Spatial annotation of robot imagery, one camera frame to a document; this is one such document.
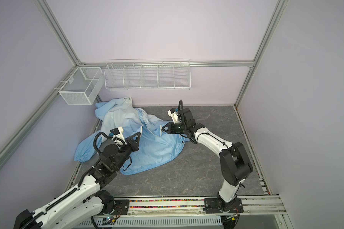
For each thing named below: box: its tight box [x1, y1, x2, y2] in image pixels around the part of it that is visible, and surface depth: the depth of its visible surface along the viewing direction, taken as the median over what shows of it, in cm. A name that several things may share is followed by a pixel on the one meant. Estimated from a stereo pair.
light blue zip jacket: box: [74, 96, 190, 176], surface depth 97 cm
